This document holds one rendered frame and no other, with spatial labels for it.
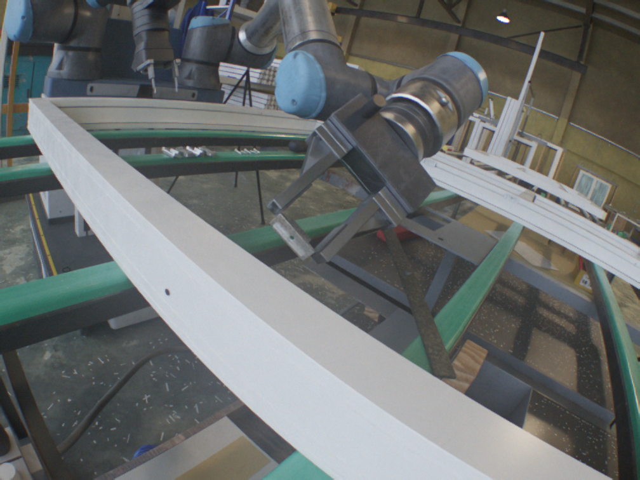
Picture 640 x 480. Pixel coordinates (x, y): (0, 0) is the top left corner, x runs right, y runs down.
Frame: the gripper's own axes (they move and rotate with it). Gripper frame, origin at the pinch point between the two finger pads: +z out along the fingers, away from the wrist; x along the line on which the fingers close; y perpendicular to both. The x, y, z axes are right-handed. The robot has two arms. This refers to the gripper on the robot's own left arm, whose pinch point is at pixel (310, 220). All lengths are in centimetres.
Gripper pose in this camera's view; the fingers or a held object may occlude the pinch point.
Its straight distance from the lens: 34.2
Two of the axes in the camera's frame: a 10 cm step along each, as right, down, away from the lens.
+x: 6.5, 7.4, 1.5
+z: -6.6, 6.6, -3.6
